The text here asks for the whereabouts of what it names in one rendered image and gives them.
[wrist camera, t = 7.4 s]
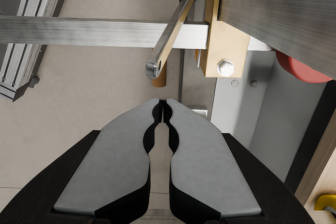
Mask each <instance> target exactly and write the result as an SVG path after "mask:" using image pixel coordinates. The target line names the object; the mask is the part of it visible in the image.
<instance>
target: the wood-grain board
mask: <svg viewBox="0 0 336 224"><path fill-rule="evenodd" d="M294 195H295V196H296V198H297V199H298V200H299V201H300V203H301V204H302V205H303V207H304V208H305V209H306V210H307V211H314V208H315V203H316V201H317V199H318V198H319V197H320V196H322V195H336V108H335V111H334V113H333V115H332V117H331V119H330V121H329V123H328V125H327V127H326V129H325V131H324V133H323V136H322V138H321V140H320V142H319V144H318V146H317V148H316V150H315V152H314V154H313V156H312V158H311V161H310V163H309V165H308V167H307V169H306V171H305V173H304V175H303V177H302V179H301V181H300V183H299V186H298V188H297V190H296V192H295V194H294Z"/></svg>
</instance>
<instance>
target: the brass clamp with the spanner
mask: <svg viewBox="0 0 336 224"><path fill-rule="evenodd" d="M220 4H221V0H206V7H205V17H204V22H206V23H207V24H209V28H208V36H207V45H206V49H201V54H200V63H199V65H200V67H201V70H202V72H203V74H204V76H205V77H209V78H242V75H243V70H244V65H245V61H246V56H247V51H248V47H249V42H250V37H251V36H250V35H248V34H246V33H244V32H242V31H240V30H238V29H236V28H234V27H233V26H231V25H229V24H227V23H225V22H223V21H221V20H219V11H220ZM222 60H230V61H231V62H232V63H233V69H234V72H233V73H232V74H231V75H230V76H229V77H228V76H224V75H221V74H219V73H218V70H217V66H218V64H219V62H221V61H222Z"/></svg>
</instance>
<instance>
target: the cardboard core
mask: <svg viewBox="0 0 336 224"><path fill-rule="evenodd" d="M166 80H167V59H166V61H165V63H164V65H163V67H162V70H161V72H160V74H159V76H158V77H156V78H155V79H152V85H153V86H154V87H157V88H162V87H165V86H166Z"/></svg>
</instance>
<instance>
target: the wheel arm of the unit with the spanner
mask: <svg viewBox="0 0 336 224"><path fill-rule="evenodd" d="M168 23H169V20H140V19H108V18H77V17H45V16H14V15H0V43H5V44H39V45H72V46H106V47H140V48H154V47H155V45H156V43H157V42H158V40H159V38H160V37H161V35H162V33H163V31H164V30H165V28H166V26H167V24H168ZM208 32H209V24H207V23H206V22H202V21H184V23H183V25H182V27H181V29H180V31H179V33H178V35H177V37H176V40H175V42H174V44H173V46H172V48H174V49H206V48H207V40H208ZM247 50H248V51H274V52H276V49H275V48H273V47H271V46H269V45H267V44H265V43H263V42H261V41H259V40H257V39H256V38H254V37H252V36H250V40H249V45H248V49H247Z"/></svg>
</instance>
